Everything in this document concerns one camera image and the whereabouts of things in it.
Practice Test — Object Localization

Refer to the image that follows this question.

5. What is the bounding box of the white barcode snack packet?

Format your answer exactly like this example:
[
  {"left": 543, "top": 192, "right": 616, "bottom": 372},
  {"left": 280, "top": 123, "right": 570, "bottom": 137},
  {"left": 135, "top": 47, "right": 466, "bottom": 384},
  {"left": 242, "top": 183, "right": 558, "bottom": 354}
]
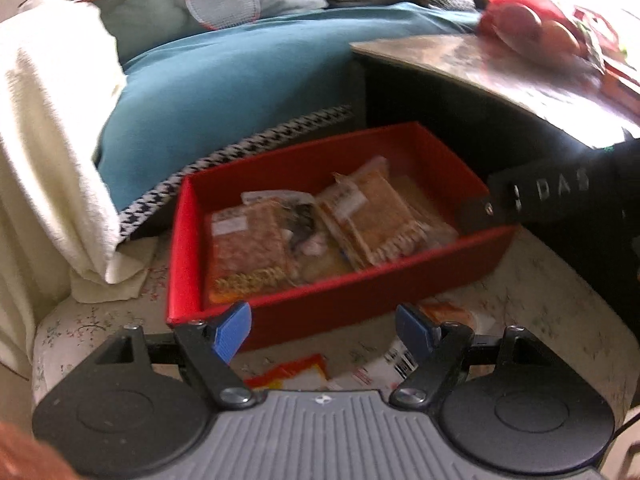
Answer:
[{"left": 327, "top": 300, "right": 477, "bottom": 392}]

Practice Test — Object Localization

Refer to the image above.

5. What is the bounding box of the black cable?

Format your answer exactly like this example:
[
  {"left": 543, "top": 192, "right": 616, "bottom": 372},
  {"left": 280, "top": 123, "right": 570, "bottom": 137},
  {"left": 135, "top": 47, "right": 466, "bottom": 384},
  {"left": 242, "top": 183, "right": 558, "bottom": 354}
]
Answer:
[{"left": 600, "top": 400, "right": 640, "bottom": 480}]

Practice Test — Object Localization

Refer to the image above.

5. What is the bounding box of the large orange snack packet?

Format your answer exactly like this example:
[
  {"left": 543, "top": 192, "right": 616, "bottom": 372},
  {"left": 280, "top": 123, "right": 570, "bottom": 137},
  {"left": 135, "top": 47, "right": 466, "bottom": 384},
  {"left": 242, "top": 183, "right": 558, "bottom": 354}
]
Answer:
[{"left": 204, "top": 199, "right": 302, "bottom": 306}]

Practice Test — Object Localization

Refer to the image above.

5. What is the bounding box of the white blanket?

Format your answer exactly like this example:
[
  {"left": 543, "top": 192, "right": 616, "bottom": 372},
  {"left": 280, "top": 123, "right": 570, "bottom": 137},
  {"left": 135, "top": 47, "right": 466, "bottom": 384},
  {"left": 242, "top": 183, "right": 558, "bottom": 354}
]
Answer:
[{"left": 0, "top": 0, "right": 151, "bottom": 381}]

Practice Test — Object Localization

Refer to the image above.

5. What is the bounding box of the grey green pillow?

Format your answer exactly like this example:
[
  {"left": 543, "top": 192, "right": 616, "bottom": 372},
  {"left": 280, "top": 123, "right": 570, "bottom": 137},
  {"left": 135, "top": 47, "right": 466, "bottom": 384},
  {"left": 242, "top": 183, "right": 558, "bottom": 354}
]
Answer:
[{"left": 69, "top": 0, "right": 328, "bottom": 63}]

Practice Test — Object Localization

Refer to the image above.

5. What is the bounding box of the houndstooth patterned cushion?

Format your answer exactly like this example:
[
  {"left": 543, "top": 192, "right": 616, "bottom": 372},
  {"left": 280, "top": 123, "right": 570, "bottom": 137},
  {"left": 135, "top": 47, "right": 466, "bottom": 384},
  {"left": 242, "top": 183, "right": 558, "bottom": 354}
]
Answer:
[{"left": 117, "top": 104, "right": 354, "bottom": 241}]

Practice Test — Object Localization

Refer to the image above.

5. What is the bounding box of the white label snack packet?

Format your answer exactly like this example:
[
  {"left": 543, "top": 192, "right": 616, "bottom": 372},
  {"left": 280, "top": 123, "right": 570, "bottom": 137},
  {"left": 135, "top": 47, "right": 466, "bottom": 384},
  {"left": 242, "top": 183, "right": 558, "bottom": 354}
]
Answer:
[{"left": 241, "top": 189, "right": 317, "bottom": 211}]

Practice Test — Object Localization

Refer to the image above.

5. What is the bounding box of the orange biscuit snack packet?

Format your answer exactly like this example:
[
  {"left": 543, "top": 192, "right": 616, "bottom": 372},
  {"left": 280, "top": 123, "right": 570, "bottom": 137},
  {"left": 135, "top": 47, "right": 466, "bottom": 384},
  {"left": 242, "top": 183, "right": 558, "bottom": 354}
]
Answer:
[
  {"left": 315, "top": 157, "right": 436, "bottom": 272},
  {"left": 392, "top": 175, "right": 460, "bottom": 253}
]

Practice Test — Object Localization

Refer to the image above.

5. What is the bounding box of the red mesh bag of apples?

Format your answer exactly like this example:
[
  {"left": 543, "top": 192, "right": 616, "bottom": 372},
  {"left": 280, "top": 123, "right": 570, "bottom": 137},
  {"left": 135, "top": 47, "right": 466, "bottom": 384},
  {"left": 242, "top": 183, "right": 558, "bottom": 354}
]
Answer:
[{"left": 474, "top": 0, "right": 628, "bottom": 63}]

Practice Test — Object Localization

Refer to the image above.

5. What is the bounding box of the low table with grey top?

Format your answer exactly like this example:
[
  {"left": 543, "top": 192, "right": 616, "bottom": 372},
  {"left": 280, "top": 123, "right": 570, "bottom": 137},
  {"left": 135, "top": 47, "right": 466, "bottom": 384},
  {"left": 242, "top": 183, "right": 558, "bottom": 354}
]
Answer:
[{"left": 349, "top": 34, "right": 640, "bottom": 261}]

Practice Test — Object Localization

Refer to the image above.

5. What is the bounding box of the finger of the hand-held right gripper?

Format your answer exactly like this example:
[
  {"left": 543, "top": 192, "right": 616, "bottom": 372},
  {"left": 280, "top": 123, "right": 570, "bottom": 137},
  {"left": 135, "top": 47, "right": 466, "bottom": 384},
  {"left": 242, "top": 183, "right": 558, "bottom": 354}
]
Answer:
[{"left": 460, "top": 197, "right": 519, "bottom": 237}]

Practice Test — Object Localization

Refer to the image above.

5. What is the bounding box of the orange yellow snack packet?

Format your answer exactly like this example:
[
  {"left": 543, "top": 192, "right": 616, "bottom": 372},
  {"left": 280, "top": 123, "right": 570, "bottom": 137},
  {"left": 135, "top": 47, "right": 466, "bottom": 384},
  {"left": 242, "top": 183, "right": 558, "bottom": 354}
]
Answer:
[{"left": 244, "top": 354, "right": 329, "bottom": 392}]

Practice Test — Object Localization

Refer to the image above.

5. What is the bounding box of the red cardboard box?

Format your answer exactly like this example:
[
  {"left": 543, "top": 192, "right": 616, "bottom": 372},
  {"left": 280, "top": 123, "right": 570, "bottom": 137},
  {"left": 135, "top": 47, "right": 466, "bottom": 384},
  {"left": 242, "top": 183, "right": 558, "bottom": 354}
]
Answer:
[{"left": 166, "top": 121, "right": 519, "bottom": 352}]

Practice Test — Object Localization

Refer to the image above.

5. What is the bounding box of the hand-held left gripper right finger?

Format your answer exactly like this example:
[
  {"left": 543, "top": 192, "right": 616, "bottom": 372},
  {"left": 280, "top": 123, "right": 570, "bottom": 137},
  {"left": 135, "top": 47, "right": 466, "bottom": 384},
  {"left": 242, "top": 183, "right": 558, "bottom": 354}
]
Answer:
[{"left": 389, "top": 304, "right": 547, "bottom": 409}]

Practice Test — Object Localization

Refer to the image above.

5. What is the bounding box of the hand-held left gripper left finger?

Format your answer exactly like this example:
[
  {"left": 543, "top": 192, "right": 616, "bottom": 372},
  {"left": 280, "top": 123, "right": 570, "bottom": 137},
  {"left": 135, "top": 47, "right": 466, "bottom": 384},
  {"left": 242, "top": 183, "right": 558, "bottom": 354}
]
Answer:
[{"left": 94, "top": 301, "right": 255, "bottom": 407}]

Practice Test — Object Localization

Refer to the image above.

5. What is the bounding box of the person's left forearm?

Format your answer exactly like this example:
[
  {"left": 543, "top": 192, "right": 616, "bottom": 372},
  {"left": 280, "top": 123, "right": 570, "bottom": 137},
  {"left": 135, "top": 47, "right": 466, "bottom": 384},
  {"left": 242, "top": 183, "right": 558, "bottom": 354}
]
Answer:
[{"left": 0, "top": 419, "right": 78, "bottom": 480}]

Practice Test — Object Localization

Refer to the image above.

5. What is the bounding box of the teal sofa cushion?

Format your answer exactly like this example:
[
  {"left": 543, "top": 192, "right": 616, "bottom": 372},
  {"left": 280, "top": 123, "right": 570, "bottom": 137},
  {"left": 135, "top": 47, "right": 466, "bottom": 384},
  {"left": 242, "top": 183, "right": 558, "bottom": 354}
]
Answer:
[{"left": 94, "top": 1, "right": 483, "bottom": 216}]

